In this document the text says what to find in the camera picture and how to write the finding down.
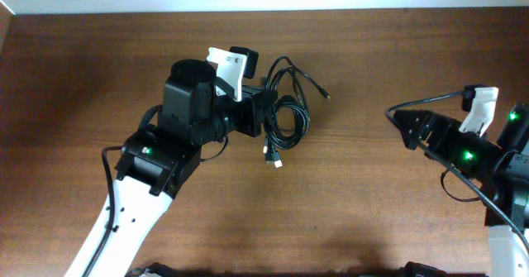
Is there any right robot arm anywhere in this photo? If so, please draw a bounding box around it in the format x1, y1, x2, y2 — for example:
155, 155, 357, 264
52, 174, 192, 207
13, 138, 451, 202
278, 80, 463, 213
392, 103, 528, 276

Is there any camera black cable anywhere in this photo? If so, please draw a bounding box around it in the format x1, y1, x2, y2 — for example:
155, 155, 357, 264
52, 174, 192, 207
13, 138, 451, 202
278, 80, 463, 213
81, 146, 125, 277
384, 89, 529, 253

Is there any right camera black cable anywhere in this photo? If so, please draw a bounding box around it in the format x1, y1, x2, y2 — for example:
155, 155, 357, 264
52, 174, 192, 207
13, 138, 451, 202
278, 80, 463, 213
384, 89, 529, 253

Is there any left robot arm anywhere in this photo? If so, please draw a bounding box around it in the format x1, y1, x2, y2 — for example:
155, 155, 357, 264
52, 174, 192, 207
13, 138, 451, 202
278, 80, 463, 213
66, 54, 277, 276

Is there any left camera black cable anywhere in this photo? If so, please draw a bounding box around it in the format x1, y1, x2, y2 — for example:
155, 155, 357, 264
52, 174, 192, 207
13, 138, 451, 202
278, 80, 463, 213
81, 146, 125, 277

